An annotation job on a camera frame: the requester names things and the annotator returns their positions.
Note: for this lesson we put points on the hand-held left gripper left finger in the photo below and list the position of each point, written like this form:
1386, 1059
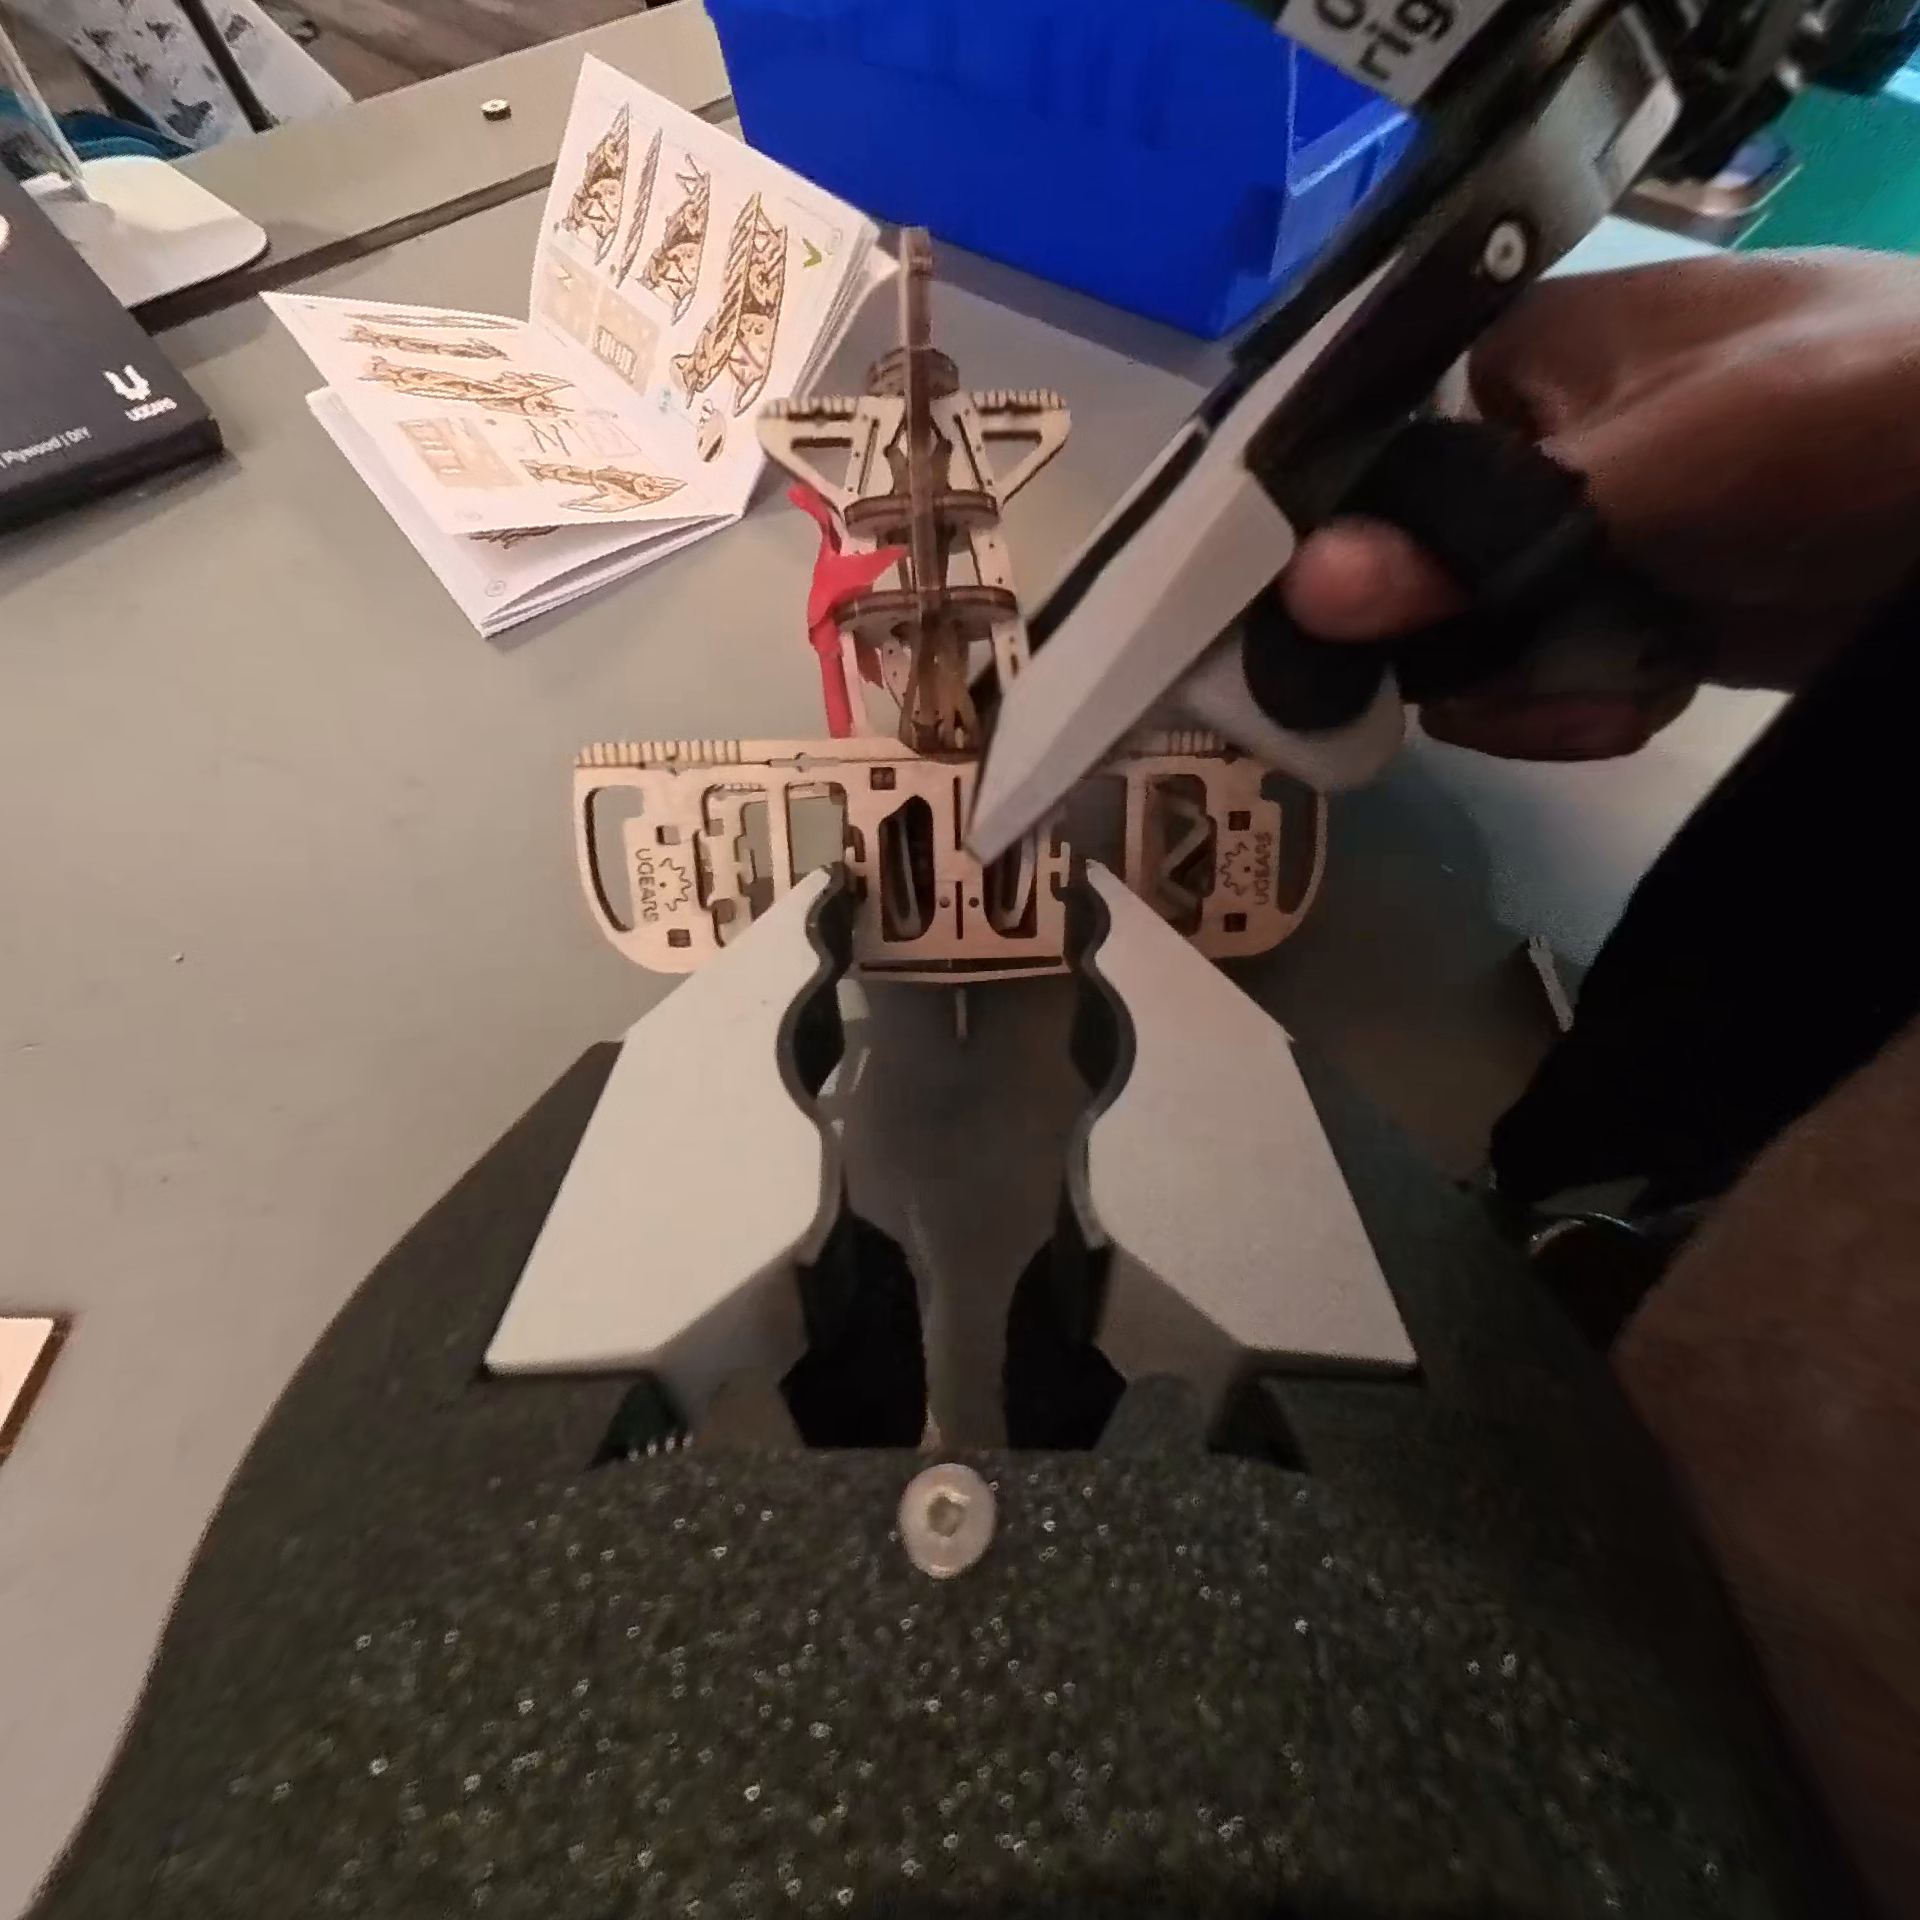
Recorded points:
660, 1170

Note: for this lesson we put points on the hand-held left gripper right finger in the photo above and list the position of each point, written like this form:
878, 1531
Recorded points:
1243, 1184

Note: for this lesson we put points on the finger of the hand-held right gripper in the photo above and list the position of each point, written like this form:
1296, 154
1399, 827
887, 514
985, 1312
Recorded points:
1142, 600

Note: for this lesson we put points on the wooden model airplane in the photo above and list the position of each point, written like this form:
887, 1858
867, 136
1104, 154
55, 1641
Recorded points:
660, 839

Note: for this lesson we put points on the grey desk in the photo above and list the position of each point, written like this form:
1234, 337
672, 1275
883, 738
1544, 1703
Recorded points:
299, 902

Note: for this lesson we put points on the person's right hand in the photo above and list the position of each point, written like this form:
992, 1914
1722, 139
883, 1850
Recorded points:
1740, 451

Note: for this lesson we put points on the blue plastic bin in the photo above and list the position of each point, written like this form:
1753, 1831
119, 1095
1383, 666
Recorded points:
1049, 148

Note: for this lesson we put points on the dark cloth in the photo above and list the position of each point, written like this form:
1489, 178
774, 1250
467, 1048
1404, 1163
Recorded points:
1723, 931

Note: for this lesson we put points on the person's brown clothing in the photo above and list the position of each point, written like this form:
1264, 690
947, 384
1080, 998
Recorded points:
1799, 1499

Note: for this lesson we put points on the plywood parts sheet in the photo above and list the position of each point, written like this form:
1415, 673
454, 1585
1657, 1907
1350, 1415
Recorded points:
23, 1382

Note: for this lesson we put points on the illustrated instruction booklet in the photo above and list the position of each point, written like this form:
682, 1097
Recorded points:
451, 434

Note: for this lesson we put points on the black cardboard box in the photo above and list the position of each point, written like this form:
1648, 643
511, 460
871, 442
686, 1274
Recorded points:
76, 388

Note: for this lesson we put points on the white stand base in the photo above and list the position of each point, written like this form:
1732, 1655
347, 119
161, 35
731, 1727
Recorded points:
182, 240

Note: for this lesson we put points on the patterned grey cloth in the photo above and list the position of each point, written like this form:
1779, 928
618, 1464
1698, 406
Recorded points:
224, 59

